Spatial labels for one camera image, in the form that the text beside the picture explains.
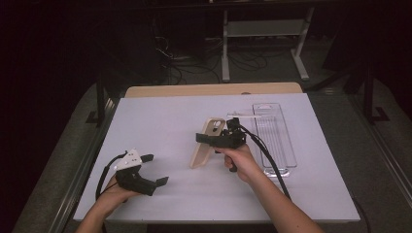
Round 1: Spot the tangle of floor cables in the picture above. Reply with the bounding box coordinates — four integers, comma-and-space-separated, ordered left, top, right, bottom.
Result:
154, 32, 270, 85

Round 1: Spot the left hand-held gripper black cable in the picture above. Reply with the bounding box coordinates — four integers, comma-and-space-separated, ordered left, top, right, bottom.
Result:
94, 150, 129, 233

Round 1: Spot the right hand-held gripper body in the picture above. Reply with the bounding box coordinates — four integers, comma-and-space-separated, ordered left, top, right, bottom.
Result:
217, 111, 262, 150

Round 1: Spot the white metal stand frame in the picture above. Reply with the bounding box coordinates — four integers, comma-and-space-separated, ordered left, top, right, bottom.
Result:
222, 6, 315, 83

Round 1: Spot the hand-held gripper black cable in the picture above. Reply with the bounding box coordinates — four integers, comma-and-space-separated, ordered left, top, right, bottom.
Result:
94, 150, 129, 233
238, 123, 372, 233

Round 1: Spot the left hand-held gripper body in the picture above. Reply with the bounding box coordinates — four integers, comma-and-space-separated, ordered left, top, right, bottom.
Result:
112, 149, 158, 197

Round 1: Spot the person's left hand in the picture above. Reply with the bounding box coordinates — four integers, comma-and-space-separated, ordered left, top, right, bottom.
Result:
95, 176, 144, 212

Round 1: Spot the person's right hand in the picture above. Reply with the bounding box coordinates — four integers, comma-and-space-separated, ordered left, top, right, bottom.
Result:
214, 144, 266, 186

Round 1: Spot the wooden table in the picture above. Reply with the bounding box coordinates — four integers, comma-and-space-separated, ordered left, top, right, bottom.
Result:
124, 82, 304, 99

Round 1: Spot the right hand-held gripper black cable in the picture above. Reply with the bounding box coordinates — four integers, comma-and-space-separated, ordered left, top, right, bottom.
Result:
238, 123, 372, 233

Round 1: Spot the white board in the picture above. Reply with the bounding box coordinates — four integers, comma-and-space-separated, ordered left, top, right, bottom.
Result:
73, 92, 361, 224

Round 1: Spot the aluminium rail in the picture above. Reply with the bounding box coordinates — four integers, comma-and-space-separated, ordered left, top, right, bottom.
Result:
349, 93, 412, 203
48, 96, 120, 233

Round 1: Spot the black metal stand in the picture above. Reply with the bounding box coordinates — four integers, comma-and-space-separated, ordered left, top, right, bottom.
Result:
86, 77, 109, 127
362, 64, 392, 125

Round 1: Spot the clear plastic packaging box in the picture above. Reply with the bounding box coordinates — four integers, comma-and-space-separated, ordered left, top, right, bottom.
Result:
251, 102, 298, 179

